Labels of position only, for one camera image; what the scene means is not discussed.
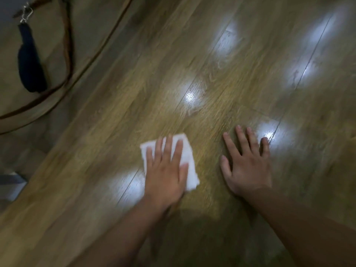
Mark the person's left hand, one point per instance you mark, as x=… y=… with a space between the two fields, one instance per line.
x=165 y=180

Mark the grey metal furniture leg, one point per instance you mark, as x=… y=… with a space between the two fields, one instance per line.
x=11 y=183

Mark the silver metal clip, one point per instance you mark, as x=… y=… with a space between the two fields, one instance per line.
x=25 y=12

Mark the person's right forearm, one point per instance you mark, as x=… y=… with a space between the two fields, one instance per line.
x=306 y=228

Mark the person's left forearm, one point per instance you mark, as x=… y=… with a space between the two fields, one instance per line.
x=122 y=239

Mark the white towel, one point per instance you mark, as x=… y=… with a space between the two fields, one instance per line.
x=189 y=164

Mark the person's right hand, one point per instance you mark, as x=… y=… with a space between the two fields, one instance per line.
x=250 y=172

